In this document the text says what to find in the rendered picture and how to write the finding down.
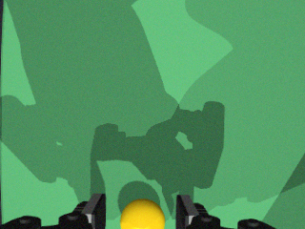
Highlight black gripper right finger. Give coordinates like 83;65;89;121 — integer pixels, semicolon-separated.
175;195;276;229

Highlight yellow ball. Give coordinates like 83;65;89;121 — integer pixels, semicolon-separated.
120;198;165;229

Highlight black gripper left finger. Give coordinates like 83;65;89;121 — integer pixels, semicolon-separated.
0;194;106;229

